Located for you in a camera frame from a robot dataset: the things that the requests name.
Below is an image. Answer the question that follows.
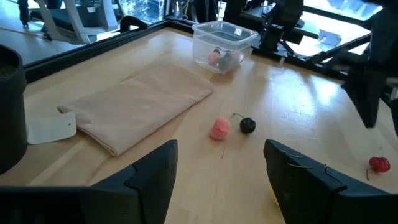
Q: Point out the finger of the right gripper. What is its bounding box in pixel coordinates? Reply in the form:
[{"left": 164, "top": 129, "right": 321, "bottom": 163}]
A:
[
  {"left": 341, "top": 67, "right": 388, "bottom": 129},
  {"left": 391, "top": 98, "right": 398, "bottom": 138}
]

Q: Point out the person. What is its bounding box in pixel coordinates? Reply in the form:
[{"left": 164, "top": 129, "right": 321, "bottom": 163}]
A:
[{"left": 17, "top": 0, "right": 63, "bottom": 28}]

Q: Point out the red cherry with stem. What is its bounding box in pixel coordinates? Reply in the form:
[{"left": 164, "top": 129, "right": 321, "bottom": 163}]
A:
[{"left": 365, "top": 156, "right": 391, "bottom": 181}]

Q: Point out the yellow lemon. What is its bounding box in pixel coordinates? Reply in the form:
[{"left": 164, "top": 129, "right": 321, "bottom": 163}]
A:
[{"left": 268, "top": 185, "right": 280, "bottom": 208}]

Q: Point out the dark cherry with stem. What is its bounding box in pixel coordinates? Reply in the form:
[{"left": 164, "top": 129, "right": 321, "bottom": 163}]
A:
[{"left": 231, "top": 112, "right": 257, "bottom": 135}]

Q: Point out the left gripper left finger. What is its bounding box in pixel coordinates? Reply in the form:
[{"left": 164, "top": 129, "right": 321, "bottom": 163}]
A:
[{"left": 81, "top": 139, "right": 178, "bottom": 224}]

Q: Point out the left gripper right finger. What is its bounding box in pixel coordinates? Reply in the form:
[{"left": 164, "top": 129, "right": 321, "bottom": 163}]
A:
[{"left": 263, "top": 139, "right": 348, "bottom": 224}]

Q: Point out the beige folded cloth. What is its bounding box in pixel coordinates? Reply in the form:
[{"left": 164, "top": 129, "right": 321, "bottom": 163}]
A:
[{"left": 57, "top": 63, "right": 216, "bottom": 157}]

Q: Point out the clear plastic tupperware container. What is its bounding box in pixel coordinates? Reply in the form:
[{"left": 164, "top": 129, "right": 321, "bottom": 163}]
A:
[{"left": 192, "top": 21, "right": 259, "bottom": 75}]

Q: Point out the pink fruit with dark cap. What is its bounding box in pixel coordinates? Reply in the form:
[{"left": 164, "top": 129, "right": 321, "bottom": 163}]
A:
[{"left": 207, "top": 48, "right": 221, "bottom": 67}]

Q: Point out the black curved bar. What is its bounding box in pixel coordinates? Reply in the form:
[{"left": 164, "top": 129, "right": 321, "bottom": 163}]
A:
[{"left": 119, "top": 15, "right": 149, "bottom": 34}]

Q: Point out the black plant pot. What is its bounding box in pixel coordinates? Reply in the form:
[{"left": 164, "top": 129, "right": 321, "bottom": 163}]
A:
[{"left": 0, "top": 44, "right": 28, "bottom": 175}]

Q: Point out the white paper tag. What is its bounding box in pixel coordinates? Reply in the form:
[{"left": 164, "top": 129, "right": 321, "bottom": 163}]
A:
[{"left": 26, "top": 111, "right": 78, "bottom": 145}]

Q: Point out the black aluminium table frame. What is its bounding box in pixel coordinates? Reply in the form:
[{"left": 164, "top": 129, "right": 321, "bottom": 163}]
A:
[{"left": 23, "top": 17, "right": 398, "bottom": 103}]

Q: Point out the dark green and red fruit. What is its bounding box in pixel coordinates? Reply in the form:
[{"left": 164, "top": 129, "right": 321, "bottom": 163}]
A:
[{"left": 217, "top": 51, "right": 233, "bottom": 72}]

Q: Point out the white office chair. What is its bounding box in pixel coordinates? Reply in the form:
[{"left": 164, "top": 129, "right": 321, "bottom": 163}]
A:
[{"left": 30, "top": 0, "right": 124, "bottom": 45}]

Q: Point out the tan floor cable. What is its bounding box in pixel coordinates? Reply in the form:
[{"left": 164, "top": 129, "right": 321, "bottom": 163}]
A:
[{"left": 0, "top": 26, "right": 52, "bottom": 40}]

